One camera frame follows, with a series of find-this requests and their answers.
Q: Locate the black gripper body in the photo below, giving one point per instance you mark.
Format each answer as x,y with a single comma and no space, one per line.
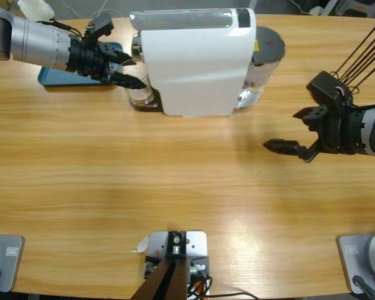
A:
331,131
87,59

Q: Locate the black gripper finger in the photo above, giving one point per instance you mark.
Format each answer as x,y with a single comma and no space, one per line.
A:
282,147
301,115
126,81
123,58

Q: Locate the clear glass cup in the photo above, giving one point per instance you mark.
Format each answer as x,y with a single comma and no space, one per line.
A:
140,97

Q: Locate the white capsule coffee machine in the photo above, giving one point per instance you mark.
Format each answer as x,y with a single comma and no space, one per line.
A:
200,68

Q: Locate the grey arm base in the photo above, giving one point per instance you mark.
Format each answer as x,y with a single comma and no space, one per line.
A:
11,262
351,259

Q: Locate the teal plastic tray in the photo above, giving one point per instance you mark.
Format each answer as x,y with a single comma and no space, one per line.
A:
59,78

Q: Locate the white crumpled plastic bag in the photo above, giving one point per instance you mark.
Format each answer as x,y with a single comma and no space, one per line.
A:
34,9

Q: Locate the white power adapter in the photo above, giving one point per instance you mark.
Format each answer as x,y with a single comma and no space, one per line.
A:
316,11

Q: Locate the white paper tag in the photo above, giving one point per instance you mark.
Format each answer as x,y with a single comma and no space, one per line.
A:
142,245

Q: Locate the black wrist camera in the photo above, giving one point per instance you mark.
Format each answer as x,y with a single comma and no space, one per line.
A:
101,23
325,87

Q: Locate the black post bracket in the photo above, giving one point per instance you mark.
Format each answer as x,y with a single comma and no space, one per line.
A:
176,250

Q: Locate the dark camera post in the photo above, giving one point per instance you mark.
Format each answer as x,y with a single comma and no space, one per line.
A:
165,281

